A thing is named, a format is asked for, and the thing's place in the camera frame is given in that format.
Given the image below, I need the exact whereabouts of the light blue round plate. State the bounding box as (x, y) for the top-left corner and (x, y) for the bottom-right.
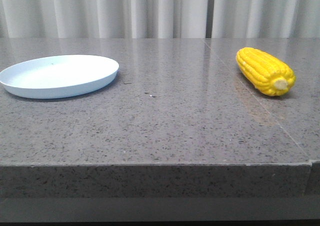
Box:
(0, 55), (120, 99)

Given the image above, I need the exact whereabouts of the yellow corn cob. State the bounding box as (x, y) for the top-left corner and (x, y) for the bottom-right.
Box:
(236, 47), (296, 97)

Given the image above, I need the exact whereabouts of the white pleated curtain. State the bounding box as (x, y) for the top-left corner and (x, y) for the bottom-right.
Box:
(0, 0), (320, 38)

